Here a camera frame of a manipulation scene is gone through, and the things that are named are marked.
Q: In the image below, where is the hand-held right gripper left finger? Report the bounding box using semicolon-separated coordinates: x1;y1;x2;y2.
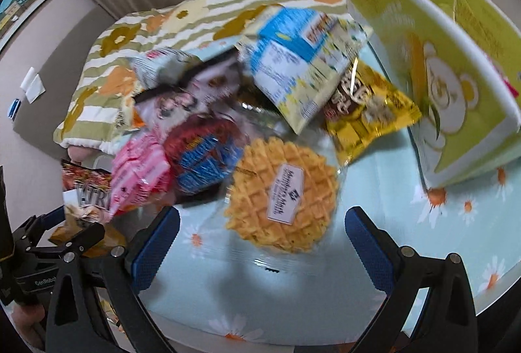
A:
45;206;182;353

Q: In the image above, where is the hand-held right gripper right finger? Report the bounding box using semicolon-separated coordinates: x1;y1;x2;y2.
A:
344;206;479;353

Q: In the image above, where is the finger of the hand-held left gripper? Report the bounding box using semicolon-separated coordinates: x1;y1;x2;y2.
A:
24;222;106;260
11;207;66;252

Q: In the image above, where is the red black snack packet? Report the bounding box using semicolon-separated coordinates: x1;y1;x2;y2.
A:
60;158;115;221

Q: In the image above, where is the pink snack packet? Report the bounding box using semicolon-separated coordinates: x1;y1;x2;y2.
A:
110;131;174;215

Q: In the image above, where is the red blue round packet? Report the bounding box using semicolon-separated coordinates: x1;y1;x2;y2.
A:
163;117;245;207

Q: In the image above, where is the round waffle packet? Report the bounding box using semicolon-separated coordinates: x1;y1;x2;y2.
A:
223;135;340;254

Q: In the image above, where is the yellow snack packet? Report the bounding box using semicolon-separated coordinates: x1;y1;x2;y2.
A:
323;60;423;167

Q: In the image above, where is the pink brown cookie packet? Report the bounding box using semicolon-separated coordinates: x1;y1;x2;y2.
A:
134;50;245;134

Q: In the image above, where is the green cardboard box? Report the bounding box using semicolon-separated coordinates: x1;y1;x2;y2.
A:
341;0;521;189

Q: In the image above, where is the white snack packet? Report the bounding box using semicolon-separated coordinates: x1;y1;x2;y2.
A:
126;47;200;91

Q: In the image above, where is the blue white snack bag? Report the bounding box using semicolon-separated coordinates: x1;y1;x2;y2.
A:
236;5;369;135

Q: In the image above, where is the person's left hand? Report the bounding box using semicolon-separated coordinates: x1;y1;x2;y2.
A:
10;302;47;351

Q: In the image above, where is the brown orange snack packet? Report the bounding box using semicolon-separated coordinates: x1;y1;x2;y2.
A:
49;203;128;259

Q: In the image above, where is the daisy print tablecloth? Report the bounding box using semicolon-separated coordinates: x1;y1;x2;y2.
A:
134;23;521;347

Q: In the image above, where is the striped floral blanket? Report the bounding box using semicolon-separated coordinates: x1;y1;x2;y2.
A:
53;0;351;152

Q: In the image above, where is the white wall switch plate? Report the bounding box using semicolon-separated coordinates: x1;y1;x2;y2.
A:
20;67;46;103

